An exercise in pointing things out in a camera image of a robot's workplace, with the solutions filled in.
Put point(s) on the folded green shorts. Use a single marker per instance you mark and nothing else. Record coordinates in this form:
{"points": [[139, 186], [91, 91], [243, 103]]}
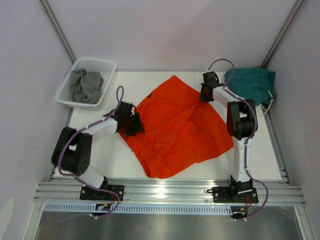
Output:
{"points": [[253, 83]]}

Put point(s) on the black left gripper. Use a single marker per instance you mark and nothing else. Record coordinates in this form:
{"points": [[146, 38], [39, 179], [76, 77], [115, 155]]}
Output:
{"points": [[137, 127]]}

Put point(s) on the aluminium corner post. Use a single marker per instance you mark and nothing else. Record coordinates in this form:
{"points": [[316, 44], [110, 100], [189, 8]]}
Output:
{"points": [[289, 21], [48, 11]]}

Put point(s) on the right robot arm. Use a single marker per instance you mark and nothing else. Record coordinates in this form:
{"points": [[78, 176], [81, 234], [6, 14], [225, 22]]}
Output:
{"points": [[241, 123]]}

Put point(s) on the aluminium corner post left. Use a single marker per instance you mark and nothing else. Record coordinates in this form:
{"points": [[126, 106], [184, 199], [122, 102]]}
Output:
{"points": [[48, 11]]}

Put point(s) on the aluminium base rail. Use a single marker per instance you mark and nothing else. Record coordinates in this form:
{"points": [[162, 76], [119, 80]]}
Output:
{"points": [[166, 192]]}

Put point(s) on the aluminium corner post right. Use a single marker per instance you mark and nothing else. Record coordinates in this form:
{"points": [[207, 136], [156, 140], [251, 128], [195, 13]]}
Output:
{"points": [[289, 21]]}

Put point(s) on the white plastic basket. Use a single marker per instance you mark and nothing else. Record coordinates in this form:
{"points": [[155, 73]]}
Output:
{"points": [[104, 66]]}

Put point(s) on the grey shorts in basket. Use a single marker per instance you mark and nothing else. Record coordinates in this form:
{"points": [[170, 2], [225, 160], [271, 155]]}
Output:
{"points": [[85, 87]]}

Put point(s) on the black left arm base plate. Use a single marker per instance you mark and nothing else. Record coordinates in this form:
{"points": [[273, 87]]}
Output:
{"points": [[97, 195]]}

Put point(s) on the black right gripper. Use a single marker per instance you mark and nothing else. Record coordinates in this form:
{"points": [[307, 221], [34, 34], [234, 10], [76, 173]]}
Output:
{"points": [[202, 97]]}

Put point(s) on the white slotted cable duct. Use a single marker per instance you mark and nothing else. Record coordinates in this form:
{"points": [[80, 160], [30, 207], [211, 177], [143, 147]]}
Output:
{"points": [[126, 208]]}

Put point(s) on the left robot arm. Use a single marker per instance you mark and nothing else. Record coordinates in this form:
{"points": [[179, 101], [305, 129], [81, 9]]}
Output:
{"points": [[72, 153]]}

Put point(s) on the orange shorts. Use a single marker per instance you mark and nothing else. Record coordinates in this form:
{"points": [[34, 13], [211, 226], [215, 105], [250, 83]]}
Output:
{"points": [[179, 130]]}

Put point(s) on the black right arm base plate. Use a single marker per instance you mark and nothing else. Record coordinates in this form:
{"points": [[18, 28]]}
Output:
{"points": [[223, 194]]}

